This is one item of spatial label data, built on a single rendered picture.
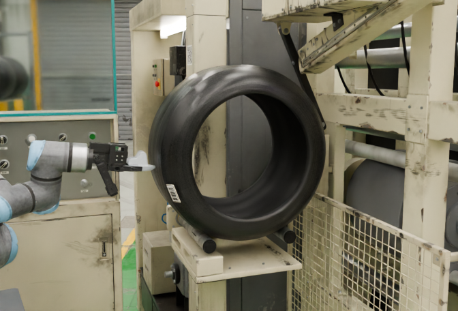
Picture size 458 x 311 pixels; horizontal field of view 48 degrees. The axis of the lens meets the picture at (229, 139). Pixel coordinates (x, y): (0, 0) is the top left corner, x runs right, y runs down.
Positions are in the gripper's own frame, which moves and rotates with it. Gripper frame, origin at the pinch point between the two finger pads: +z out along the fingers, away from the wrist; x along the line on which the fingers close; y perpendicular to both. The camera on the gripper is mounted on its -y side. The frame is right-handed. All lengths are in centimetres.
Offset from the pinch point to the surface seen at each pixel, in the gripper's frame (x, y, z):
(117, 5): 955, 185, 87
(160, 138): -5.8, 10.6, 0.6
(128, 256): 234, -110, 36
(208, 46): 26, 43, 22
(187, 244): 3.6, -25.8, 15.4
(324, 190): 19, -8, 75
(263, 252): 3, -28, 44
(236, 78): -11.3, 31.5, 21.1
